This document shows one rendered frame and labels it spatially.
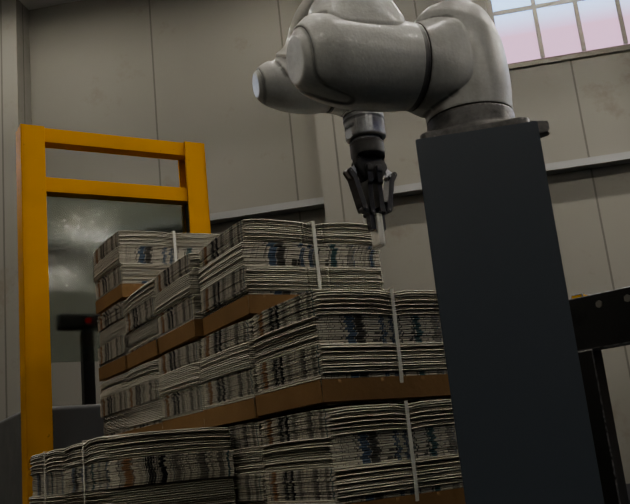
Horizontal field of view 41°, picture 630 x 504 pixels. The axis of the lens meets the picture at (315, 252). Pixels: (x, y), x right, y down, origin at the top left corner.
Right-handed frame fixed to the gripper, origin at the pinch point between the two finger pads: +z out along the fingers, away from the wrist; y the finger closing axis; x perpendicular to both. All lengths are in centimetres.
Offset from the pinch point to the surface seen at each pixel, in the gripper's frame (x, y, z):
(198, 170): -167, -34, -76
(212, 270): -46.2, 17.9, -2.3
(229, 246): -36.3, 17.5, -5.8
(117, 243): -116, 19, -28
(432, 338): 2.0, -9.3, 23.6
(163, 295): -78, 19, -3
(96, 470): -48, 48, 43
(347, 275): -26.2, -8.5, 3.2
